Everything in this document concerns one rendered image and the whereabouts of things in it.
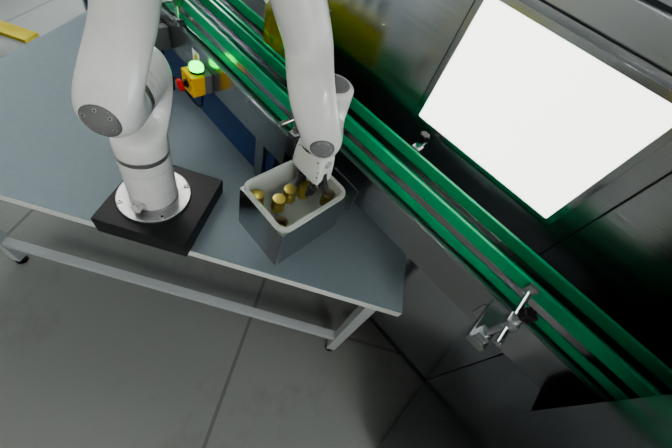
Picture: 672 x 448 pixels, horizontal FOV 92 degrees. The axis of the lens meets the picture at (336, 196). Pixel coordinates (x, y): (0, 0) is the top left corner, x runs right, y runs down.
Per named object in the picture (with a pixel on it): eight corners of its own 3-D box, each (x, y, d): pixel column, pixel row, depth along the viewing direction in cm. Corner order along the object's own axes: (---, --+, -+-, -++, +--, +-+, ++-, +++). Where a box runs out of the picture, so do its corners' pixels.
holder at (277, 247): (346, 217, 102) (361, 187, 90) (275, 266, 86) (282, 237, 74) (311, 181, 107) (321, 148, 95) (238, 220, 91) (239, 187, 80)
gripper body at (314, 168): (344, 148, 75) (333, 179, 83) (316, 121, 78) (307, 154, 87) (320, 160, 71) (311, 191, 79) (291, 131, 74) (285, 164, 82)
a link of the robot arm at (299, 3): (312, -11, 40) (348, 162, 63) (322, -51, 50) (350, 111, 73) (243, 1, 41) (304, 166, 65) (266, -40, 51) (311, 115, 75)
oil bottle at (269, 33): (284, 68, 105) (294, -1, 89) (270, 72, 102) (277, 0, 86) (274, 59, 107) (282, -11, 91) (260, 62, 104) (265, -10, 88)
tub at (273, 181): (341, 211, 92) (350, 193, 86) (278, 253, 80) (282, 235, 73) (303, 171, 98) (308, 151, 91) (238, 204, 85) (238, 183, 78)
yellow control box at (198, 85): (213, 94, 109) (212, 74, 103) (192, 100, 105) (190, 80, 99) (202, 82, 111) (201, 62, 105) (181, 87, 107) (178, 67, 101)
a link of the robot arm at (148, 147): (103, 163, 74) (64, 70, 56) (137, 112, 86) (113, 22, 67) (159, 173, 76) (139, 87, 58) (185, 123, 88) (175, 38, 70)
